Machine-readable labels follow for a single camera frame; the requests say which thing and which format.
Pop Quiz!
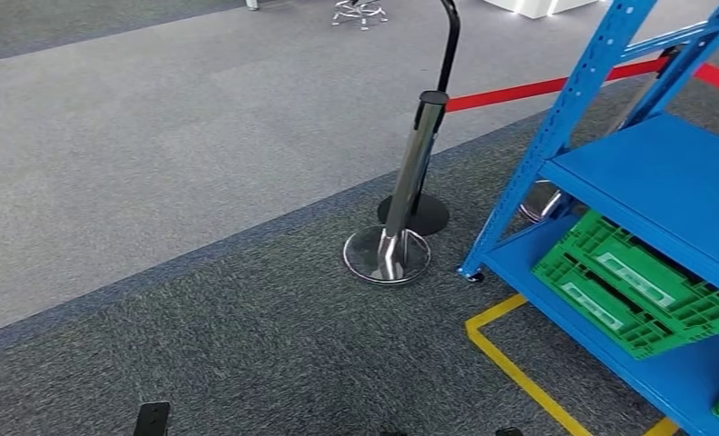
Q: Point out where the blue metal shelf rack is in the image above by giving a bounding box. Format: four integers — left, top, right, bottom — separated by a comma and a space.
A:
458, 0, 719, 436

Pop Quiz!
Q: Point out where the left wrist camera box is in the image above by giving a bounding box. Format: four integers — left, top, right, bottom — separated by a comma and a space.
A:
131, 401, 173, 436

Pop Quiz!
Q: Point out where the black curved floor stand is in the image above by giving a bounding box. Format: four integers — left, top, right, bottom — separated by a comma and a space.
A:
375, 0, 462, 238

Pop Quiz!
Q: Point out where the chrome stool base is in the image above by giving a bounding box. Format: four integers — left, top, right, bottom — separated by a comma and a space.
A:
330, 0, 391, 33

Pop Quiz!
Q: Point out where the white low block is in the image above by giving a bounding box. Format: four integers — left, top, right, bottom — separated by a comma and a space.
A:
484, 0, 602, 20

